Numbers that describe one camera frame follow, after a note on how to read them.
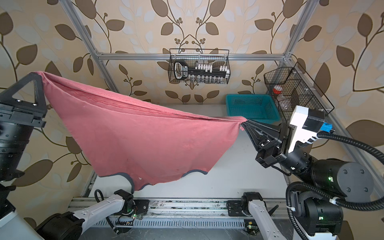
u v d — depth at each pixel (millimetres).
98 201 658
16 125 273
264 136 315
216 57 908
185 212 737
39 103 292
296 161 306
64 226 414
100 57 935
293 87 806
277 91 807
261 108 1155
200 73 844
